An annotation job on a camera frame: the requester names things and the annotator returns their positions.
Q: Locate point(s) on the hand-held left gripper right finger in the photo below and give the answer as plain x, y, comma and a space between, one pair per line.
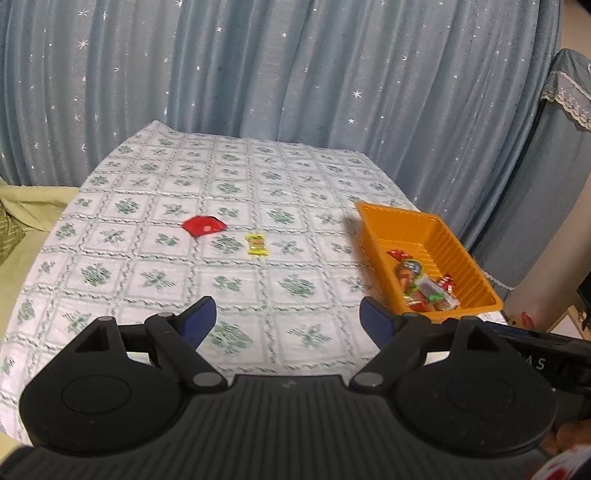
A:
376, 321

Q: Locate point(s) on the blue star-print curtain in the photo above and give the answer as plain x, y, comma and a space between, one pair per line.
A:
277, 69

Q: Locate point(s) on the wooden frame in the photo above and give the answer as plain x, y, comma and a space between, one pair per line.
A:
579, 307

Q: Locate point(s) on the yellow bedding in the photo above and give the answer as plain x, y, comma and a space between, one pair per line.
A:
27, 217

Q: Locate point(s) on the green and black snack packet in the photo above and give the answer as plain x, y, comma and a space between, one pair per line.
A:
408, 273

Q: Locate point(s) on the small yellow candy packet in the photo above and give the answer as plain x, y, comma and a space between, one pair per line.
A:
256, 244

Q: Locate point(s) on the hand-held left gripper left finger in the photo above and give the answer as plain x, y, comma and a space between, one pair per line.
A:
201, 319

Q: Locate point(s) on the red snack packet white label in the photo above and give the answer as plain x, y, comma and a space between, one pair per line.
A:
203, 225

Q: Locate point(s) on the orange plastic tray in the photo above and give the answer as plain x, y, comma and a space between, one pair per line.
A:
443, 240

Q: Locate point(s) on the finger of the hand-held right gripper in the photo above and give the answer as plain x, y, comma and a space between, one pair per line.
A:
521, 331

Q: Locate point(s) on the blue lace-trimmed cover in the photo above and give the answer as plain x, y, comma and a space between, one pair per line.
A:
545, 184

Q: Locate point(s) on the red and white printed cloth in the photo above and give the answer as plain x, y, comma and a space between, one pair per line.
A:
570, 466

